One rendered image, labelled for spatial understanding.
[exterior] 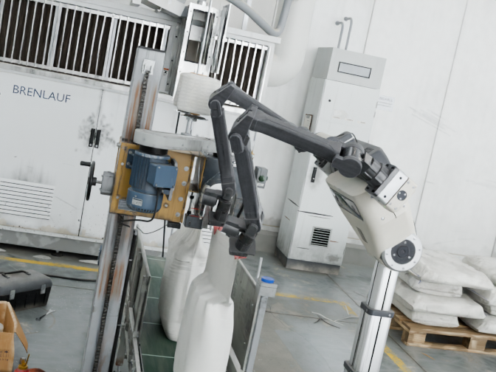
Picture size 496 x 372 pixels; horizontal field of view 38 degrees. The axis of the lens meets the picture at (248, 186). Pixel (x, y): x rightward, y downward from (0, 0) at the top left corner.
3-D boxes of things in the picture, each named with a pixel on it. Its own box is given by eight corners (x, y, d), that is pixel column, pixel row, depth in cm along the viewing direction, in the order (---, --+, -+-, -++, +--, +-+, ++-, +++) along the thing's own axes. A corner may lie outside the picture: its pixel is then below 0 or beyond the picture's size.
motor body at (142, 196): (162, 216, 304) (172, 158, 300) (125, 211, 300) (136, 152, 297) (159, 209, 318) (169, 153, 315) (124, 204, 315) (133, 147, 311)
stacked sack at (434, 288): (463, 302, 558) (467, 285, 556) (411, 294, 553) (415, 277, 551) (433, 278, 623) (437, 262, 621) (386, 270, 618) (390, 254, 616)
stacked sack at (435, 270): (496, 294, 554) (500, 276, 552) (417, 283, 539) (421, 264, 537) (469, 277, 595) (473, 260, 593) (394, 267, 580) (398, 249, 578)
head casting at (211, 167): (247, 224, 333) (260, 161, 328) (195, 216, 327) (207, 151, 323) (235, 210, 361) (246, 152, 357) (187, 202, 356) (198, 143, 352)
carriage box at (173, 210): (182, 224, 326) (195, 155, 321) (106, 212, 318) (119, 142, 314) (176, 212, 350) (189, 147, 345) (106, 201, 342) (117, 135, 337)
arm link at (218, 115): (221, 100, 285) (222, 91, 295) (207, 101, 286) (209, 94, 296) (236, 198, 303) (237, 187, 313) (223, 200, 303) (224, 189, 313)
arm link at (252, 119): (237, 111, 233) (243, 96, 240) (224, 143, 241) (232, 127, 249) (365, 164, 234) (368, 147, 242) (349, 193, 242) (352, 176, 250)
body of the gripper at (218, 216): (207, 213, 317) (211, 201, 312) (229, 217, 319) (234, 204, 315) (207, 223, 312) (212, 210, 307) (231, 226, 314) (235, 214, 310)
